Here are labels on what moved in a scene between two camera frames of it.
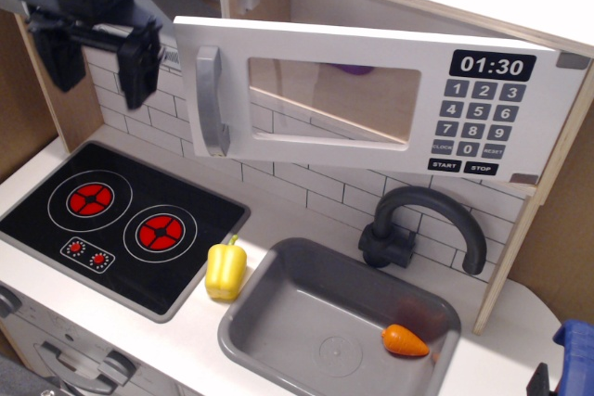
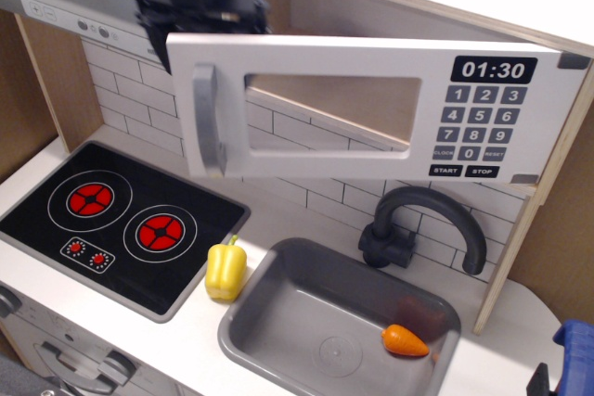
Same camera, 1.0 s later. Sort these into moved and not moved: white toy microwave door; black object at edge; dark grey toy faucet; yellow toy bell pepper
Moved: white toy microwave door
Not moved: yellow toy bell pepper; black object at edge; dark grey toy faucet
